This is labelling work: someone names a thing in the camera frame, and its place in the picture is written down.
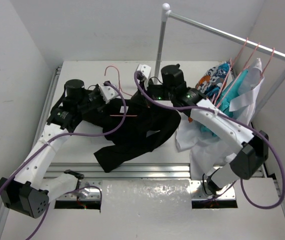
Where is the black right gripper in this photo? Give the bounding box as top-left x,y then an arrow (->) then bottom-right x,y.
130,76 -> 174,109

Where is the white clothes rack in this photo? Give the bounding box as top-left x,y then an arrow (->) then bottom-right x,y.
154,3 -> 285,114

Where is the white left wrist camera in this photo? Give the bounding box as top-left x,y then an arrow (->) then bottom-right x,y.
98,81 -> 119,104

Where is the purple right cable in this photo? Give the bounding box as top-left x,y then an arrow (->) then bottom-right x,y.
134,70 -> 285,210

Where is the white shirt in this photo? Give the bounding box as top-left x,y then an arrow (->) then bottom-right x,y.
176,58 -> 265,180

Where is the black shirt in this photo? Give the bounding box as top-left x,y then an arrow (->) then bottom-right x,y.
82,96 -> 181,173

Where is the pink hanger under white shirt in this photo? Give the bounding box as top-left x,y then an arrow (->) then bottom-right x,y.
248,47 -> 275,90

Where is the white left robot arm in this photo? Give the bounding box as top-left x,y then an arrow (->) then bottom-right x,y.
0,79 -> 118,219

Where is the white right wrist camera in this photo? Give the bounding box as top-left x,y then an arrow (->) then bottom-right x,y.
136,64 -> 152,80

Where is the pink wire hanger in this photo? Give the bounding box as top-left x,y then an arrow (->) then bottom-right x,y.
104,65 -> 133,117

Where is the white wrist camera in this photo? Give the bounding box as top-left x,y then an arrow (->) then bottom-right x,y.
98,81 -> 119,104
136,64 -> 152,80

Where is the aluminium rail frame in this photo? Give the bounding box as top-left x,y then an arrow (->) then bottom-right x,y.
0,63 -> 283,240

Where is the pink hanger under patterned shirt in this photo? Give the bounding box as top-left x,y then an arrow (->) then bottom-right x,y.
211,37 -> 249,105

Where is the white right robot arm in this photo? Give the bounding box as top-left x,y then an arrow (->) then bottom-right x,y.
134,70 -> 270,194

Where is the white foam board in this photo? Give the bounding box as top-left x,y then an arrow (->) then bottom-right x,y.
1,180 -> 285,240

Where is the pink hanger under teal shirt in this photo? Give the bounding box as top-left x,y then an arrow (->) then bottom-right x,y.
216,42 -> 261,108

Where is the teal shirt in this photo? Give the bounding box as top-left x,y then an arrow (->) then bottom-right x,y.
199,68 -> 250,137

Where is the blue orange patterned shirt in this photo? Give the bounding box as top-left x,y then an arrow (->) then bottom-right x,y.
195,60 -> 231,101

